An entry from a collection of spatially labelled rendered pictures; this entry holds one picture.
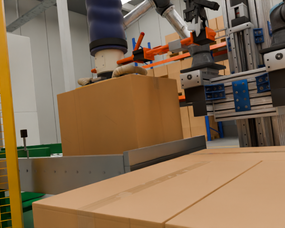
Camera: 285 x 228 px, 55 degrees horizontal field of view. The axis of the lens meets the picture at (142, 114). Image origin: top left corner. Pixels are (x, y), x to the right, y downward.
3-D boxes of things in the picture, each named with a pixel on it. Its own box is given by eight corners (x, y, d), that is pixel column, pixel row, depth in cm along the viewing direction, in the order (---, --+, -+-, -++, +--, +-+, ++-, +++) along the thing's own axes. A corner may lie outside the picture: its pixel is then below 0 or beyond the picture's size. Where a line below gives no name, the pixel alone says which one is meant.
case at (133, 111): (63, 161, 161) (56, 94, 163) (111, 151, 192) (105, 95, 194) (140, 160, 124) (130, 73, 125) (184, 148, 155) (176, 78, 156)
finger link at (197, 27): (188, 39, 124) (190, 23, 127) (200, 35, 120) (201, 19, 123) (184, 35, 122) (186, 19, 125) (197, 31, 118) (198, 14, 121)
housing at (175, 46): (168, 51, 132) (167, 42, 132) (175, 53, 137) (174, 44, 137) (181, 47, 128) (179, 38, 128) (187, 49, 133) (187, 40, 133)
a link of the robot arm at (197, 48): (192, 52, 174) (190, 31, 174) (191, 57, 187) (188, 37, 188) (211, 49, 172) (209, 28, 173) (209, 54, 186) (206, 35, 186)
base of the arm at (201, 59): (198, 71, 189) (196, 57, 190) (218, 66, 180) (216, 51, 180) (187, 69, 178) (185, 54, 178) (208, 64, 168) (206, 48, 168)
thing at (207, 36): (191, 43, 123) (189, 32, 123) (198, 45, 129) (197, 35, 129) (208, 37, 118) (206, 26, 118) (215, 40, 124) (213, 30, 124)
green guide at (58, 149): (1, 156, 295) (0, 147, 296) (11, 154, 303) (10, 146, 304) (103, 151, 197) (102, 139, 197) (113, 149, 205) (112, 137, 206)
